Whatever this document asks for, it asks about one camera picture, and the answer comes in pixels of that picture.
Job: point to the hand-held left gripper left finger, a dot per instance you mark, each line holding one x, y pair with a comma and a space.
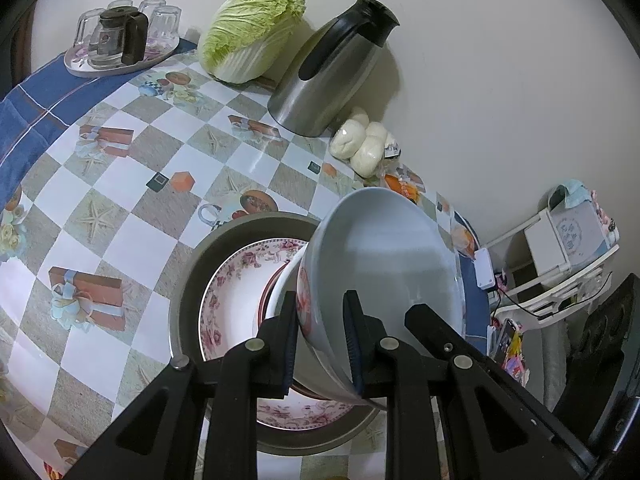
288, 360

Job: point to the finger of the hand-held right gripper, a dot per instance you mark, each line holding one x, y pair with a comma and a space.
427, 322
612, 345

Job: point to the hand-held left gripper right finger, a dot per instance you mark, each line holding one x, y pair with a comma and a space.
353, 352

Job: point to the light blue bowl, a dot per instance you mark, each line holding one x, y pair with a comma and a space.
380, 260

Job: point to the pink floral round plate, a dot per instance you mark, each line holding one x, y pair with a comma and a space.
230, 300

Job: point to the stainless steel round plate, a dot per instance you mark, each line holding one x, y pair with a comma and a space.
225, 232

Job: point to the grey fabric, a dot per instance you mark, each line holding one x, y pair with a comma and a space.
562, 365

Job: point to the white power box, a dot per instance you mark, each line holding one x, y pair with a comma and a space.
484, 270

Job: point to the clear packet with orange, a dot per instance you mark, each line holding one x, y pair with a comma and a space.
462, 240

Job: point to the white printed box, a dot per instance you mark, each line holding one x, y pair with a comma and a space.
575, 237

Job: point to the white chair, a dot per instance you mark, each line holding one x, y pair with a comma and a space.
542, 245

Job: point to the orange snack packet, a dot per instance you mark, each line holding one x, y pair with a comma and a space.
402, 187

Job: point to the teal cloth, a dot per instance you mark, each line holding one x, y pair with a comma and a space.
572, 195

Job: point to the clear plastic bun bag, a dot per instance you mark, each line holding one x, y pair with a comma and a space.
392, 150

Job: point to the white steamed bun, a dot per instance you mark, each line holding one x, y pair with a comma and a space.
366, 156
377, 132
357, 116
345, 142

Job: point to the stainless steel thermos jug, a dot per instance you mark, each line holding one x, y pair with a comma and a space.
330, 75

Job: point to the napa cabbage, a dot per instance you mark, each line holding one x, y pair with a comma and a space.
250, 30

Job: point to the clear tea tray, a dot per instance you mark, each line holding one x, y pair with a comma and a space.
100, 71

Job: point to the clear glass cup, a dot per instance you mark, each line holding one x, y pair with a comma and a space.
120, 4
86, 27
167, 25
150, 6

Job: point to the blue tablecloth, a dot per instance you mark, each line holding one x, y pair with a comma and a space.
50, 95

